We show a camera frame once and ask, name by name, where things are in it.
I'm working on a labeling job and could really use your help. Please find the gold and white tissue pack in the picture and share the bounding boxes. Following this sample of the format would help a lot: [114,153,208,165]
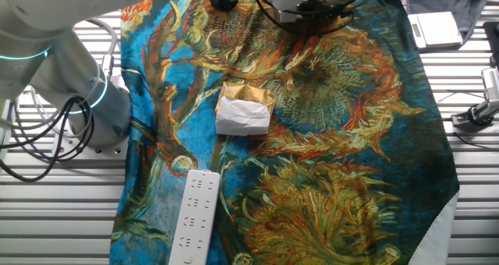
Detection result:
[214,81,277,137]

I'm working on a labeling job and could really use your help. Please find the sunflower painting cloth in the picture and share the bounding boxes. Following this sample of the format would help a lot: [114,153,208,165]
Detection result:
[108,0,461,265]

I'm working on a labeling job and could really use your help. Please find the white power strip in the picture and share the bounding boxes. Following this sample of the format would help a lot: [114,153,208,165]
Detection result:
[168,169,221,265]

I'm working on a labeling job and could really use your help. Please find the white digital scale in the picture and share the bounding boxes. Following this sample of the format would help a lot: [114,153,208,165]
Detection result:
[407,10,464,50]

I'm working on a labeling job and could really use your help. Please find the dark grey cloth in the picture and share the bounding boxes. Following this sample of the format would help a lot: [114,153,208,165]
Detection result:
[401,0,488,52]

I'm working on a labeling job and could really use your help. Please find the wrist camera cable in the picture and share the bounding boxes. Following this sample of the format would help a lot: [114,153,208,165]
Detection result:
[251,0,356,37]

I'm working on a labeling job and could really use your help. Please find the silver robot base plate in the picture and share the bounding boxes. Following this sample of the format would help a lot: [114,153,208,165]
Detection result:
[52,112,130,161]

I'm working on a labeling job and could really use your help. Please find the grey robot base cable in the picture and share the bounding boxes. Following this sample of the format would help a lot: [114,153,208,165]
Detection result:
[73,17,119,79]

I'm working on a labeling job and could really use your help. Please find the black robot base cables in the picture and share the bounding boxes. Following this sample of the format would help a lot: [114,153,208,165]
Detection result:
[0,95,97,183]

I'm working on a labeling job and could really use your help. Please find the black mount block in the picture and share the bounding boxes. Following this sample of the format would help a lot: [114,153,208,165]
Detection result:
[483,21,499,69]

